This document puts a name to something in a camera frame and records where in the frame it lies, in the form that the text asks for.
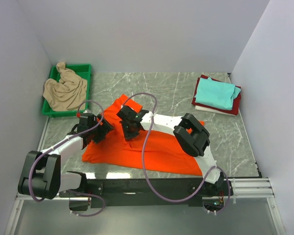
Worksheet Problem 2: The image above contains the orange t-shirt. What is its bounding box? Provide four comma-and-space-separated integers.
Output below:
82, 94, 202, 176

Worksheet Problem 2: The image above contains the folded white t-shirt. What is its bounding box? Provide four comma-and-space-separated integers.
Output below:
195, 105, 234, 116

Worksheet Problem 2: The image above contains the folded teal t-shirt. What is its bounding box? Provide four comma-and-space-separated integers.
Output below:
195, 77, 241, 110

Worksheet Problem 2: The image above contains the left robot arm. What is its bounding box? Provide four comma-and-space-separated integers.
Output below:
18, 113, 115, 201

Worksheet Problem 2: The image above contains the beige t-shirt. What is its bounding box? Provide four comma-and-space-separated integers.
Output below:
43, 62, 88, 112

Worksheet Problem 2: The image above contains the aluminium frame rail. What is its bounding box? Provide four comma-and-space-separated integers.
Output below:
15, 178, 275, 201

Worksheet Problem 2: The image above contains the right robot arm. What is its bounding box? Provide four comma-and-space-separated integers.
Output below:
117, 105, 225, 195

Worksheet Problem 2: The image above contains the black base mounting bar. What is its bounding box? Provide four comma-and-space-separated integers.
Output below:
58, 178, 233, 209

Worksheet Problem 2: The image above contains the folded dark red t-shirt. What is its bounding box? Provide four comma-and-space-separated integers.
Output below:
192, 74, 241, 116

